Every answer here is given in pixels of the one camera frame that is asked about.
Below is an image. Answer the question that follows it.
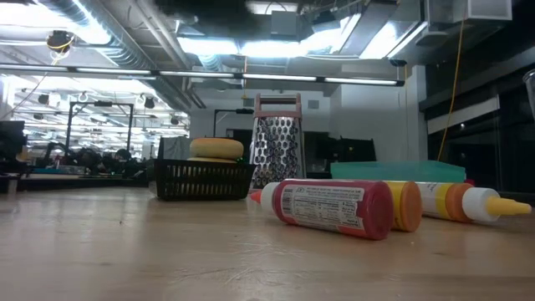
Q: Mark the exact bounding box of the orange toy donut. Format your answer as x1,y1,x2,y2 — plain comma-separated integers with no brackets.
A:
189,137,246,161

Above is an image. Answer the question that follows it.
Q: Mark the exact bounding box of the red icing bottle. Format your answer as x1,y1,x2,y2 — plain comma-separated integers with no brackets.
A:
249,178,395,242

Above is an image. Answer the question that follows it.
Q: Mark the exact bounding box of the yellow icing bottle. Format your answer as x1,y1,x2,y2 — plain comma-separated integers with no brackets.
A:
384,180,423,233
415,181,533,223

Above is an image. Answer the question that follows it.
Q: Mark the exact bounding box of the clear plastic bin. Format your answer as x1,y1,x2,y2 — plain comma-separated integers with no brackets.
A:
522,68,535,122

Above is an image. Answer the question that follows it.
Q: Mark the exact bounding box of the metal box grater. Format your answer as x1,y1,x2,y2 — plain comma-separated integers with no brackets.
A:
249,92,307,190

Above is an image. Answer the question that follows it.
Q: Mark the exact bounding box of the black plastic basket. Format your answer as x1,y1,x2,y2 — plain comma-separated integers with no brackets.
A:
149,157,257,202

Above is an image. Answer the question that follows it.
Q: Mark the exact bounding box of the black background furniture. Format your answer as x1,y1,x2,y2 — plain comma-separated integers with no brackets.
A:
303,131,377,180

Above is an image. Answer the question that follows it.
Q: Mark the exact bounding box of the long light bar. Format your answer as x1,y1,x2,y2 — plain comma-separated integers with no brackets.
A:
0,62,405,88

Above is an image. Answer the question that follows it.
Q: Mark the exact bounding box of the grey ceiling box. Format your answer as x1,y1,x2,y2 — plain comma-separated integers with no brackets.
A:
270,10,302,37

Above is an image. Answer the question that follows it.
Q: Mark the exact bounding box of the teal plastic bin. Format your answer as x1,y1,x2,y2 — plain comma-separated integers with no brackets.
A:
329,161,467,184

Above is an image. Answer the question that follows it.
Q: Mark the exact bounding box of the person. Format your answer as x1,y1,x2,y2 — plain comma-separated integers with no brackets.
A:
115,146,135,169

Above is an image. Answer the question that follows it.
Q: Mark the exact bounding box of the white ceiling vent unit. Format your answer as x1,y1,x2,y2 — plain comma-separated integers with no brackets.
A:
425,0,513,24

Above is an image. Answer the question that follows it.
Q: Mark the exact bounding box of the black monitor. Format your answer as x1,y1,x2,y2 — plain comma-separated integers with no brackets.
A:
0,120,28,175

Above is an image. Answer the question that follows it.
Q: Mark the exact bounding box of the silver ventilation duct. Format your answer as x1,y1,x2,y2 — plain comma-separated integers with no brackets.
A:
37,0,155,70

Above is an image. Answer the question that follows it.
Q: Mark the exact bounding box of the yellow hanging cable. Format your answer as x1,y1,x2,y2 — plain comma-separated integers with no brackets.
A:
436,16,468,163

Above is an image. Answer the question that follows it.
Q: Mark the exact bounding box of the black background frame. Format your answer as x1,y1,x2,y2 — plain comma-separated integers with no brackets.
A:
64,99,135,152

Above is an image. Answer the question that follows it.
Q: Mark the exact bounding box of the black ceiling cable reel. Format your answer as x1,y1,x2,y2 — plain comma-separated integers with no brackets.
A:
44,29,76,54

